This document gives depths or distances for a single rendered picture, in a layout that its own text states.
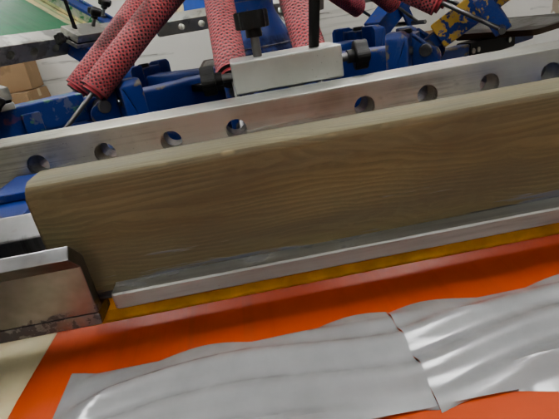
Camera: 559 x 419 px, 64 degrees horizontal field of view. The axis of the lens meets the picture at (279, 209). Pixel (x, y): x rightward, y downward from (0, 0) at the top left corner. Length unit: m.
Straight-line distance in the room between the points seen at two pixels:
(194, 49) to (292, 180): 4.16
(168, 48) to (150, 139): 3.94
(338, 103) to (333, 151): 0.24
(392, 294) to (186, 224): 0.13
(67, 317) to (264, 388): 0.12
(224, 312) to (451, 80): 0.35
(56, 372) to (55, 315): 0.04
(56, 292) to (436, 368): 0.20
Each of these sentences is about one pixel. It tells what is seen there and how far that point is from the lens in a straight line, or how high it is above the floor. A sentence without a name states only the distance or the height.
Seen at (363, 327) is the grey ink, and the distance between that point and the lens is 0.25.
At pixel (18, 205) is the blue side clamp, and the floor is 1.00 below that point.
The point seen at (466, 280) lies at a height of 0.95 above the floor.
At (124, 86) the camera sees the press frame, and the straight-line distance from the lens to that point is 0.87.
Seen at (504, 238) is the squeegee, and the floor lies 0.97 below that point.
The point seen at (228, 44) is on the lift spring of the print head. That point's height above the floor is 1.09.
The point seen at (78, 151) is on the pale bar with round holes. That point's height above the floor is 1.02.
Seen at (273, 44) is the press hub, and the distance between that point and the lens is 1.01.
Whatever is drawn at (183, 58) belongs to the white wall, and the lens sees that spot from 4.39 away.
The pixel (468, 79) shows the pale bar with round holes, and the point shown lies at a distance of 0.52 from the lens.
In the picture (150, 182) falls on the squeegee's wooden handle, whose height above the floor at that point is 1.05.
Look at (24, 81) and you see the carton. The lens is 4.30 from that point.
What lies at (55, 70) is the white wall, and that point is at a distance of 4.64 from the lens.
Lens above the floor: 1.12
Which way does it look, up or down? 24 degrees down
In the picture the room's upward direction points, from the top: 10 degrees counter-clockwise
